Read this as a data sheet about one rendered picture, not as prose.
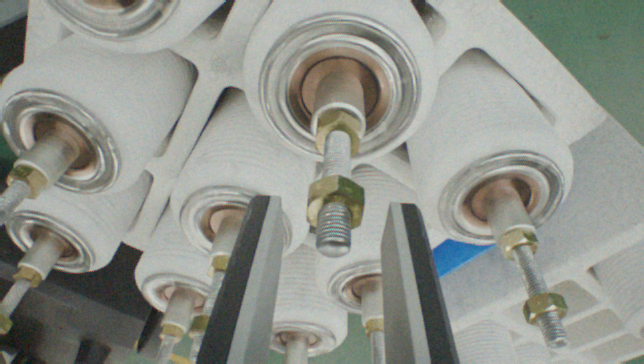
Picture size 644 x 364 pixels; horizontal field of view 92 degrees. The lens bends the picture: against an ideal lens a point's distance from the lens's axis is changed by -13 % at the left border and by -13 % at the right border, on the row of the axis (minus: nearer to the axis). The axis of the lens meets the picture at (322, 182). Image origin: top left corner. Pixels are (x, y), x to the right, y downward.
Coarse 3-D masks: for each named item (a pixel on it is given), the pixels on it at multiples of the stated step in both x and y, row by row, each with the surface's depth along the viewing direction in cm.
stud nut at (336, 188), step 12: (324, 180) 11; (336, 180) 10; (348, 180) 11; (312, 192) 11; (324, 192) 10; (336, 192) 10; (348, 192) 10; (360, 192) 11; (312, 204) 10; (324, 204) 10; (348, 204) 10; (360, 204) 10; (312, 216) 11; (360, 216) 11
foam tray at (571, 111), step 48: (240, 0) 20; (432, 0) 20; (480, 0) 19; (192, 48) 22; (240, 48) 22; (528, 48) 21; (192, 96) 25; (528, 96) 29; (576, 96) 23; (192, 144) 28; (144, 240) 37; (432, 240) 34
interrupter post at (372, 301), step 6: (372, 282) 26; (378, 282) 26; (366, 288) 26; (372, 288) 26; (378, 288) 26; (366, 294) 26; (372, 294) 26; (378, 294) 26; (366, 300) 26; (372, 300) 25; (378, 300) 25; (366, 306) 25; (372, 306) 25; (378, 306) 25; (366, 312) 25; (372, 312) 25; (378, 312) 24; (366, 318) 25; (372, 318) 24; (378, 318) 24
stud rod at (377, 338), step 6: (372, 336) 24; (378, 336) 24; (372, 342) 24; (378, 342) 23; (372, 348) 23; (378, 348) 23; (384, 348) 23; (372, 354) 23; (378, 354) 23; (384, 354) 23; (372, 360) 23; (378, 360) 22; (384, 360) 23
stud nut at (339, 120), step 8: (336, 112) 13; (344, 112) 13; (320, 120) 14; (328, 120) 13; (336, 120) 13; (344, 120) 13; (352, 120) 13; (320, 128) 13; (328, 128) 13; (336, 128) 13; (344, 128) 13; (352, 128) 13; (360, 128) 13; (320, 136) 13; (352, 136) 13; (360, 136) 13; (320, 144) 14; (352, 144) 14; (320, 152) 14; (352, 152) 14
